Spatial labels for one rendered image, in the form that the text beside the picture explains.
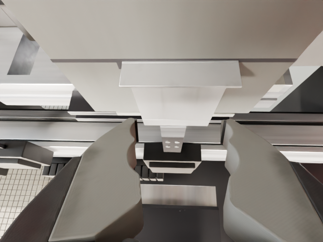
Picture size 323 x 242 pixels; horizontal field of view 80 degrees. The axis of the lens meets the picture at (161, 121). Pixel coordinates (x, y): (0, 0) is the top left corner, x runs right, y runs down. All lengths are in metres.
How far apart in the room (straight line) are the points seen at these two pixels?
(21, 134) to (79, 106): 0.35
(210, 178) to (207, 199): 0.52
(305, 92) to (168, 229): 0.62
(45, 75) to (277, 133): 0.48
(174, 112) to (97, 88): 0.09
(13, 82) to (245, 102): 0.27
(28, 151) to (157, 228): 0.38
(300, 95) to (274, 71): 0.59
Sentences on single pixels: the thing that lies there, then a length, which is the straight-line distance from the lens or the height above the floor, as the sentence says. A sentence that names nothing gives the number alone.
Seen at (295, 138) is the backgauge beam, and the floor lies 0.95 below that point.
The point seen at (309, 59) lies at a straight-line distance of 0.41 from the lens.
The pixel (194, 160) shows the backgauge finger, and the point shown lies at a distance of 0.41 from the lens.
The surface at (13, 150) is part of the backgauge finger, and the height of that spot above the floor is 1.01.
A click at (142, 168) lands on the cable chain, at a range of 0.61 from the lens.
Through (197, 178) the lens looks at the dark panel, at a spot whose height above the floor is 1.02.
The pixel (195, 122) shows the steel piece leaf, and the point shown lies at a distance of 0.25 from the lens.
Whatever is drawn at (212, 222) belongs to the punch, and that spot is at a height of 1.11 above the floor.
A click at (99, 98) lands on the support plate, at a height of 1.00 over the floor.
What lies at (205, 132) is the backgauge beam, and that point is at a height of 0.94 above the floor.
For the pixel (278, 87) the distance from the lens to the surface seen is 0.27.
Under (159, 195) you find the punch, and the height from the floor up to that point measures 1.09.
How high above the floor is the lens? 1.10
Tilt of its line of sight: 22 degrees down
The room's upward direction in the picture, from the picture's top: 178 degrees counter-clockwise
